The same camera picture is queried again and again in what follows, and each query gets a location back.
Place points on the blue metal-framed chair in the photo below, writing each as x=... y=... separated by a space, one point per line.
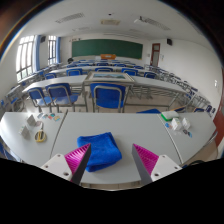
x=60 y=92
x=108 y=96
x=37 y=95
x=149 y=111

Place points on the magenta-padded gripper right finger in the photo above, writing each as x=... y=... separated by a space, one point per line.
x=146 y=160

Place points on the black wall speaker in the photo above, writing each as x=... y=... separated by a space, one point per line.
x=43 y=39
x=169 y=42

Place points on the green and white pack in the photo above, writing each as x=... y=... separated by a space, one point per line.
x=170 y=115

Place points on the large window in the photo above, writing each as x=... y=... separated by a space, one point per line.
x=25 y=58

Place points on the group of blue chairs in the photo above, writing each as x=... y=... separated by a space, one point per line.
x=74 y=71

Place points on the rows of grey desks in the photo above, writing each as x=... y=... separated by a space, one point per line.
x=66 y=80

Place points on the white carton box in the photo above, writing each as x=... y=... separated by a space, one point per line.
x=185 y=124
x=176 y=124

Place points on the orange box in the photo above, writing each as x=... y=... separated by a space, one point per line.
x=108 y=56

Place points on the colourful small cards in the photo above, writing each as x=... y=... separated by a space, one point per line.
x=50 y=116

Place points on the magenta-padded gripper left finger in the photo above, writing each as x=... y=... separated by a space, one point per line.
x=78 y=158

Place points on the ceiling air vent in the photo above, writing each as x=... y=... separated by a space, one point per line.
x=110 y=22

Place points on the small window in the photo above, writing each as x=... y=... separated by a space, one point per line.
x=52 y=50

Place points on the yellow tape roll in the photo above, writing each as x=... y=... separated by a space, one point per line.
x=37 y=136

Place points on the blue towel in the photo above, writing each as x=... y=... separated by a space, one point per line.
x=100 y=150

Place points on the reddish wooden door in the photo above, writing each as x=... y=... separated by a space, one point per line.
x=220 y=125

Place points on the green chalkboard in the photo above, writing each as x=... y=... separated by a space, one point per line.
x=106 y=49

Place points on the brown door with window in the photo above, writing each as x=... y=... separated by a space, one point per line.
x=155 y=55

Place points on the group of ceiling lights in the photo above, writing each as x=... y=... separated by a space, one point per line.
x=70 y=17

